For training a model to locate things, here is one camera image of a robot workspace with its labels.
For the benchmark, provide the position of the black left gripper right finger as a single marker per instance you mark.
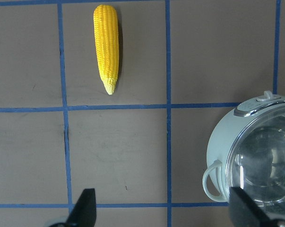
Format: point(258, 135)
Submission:
point(244, 212)

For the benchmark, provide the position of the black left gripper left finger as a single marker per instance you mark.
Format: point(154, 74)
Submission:
point(83, 213)

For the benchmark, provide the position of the glass pot lid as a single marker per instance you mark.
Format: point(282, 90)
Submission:
point(257, 161)

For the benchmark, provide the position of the yellow corn cob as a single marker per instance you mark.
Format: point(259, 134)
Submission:
point(106, 33)

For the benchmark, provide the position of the pale green electric pot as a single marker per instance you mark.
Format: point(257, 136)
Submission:
point(224, 135)

